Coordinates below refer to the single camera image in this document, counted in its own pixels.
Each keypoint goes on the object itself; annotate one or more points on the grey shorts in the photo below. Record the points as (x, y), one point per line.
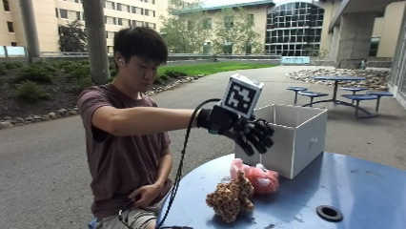
(135, 219)

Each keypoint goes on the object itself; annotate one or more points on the blue round picnic table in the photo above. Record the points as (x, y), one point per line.
(338, 79)

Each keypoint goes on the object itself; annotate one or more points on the the person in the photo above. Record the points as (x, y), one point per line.
(127, 149)

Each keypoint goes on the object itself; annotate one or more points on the row of border stones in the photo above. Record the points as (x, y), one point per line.
(47, 116)

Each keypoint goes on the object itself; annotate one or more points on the beige building with windows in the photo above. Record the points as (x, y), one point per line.
(127, 16)

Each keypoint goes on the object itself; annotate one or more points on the white cube with black markers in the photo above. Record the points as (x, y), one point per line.
(241, 95)

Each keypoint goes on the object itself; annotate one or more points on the white open box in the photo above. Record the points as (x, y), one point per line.
(296, 143)

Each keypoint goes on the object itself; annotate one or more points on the bed of grey stones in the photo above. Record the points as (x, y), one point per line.
(371, 78)

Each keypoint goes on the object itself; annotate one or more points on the pink soft toy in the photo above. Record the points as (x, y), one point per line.
(262, 179)

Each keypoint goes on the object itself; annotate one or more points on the green tree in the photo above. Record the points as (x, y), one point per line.
(237, 31)
(184, 28)

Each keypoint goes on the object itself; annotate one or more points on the concrete column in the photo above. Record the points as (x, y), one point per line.
(356, 35)

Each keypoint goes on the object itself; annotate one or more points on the white earbud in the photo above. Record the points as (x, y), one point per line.
(121, 61)

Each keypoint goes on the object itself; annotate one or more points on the maroon t-shirt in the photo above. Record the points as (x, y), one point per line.
(123, 165)

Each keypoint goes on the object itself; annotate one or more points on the spotted giraffe soft toy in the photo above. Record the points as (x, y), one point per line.
(230, 197)

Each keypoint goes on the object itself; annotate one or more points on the blue round seat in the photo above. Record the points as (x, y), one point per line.
(354, 89)
(297, 89)
(381, 94)
(313, 94)
(360, 97)

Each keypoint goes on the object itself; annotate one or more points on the thick grey pole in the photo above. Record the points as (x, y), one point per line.
(96, 41)

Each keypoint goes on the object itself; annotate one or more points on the green lawn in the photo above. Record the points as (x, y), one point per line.
(210, 67)

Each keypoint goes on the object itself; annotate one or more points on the dark glass facade building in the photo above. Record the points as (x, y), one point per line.
(293, 28)

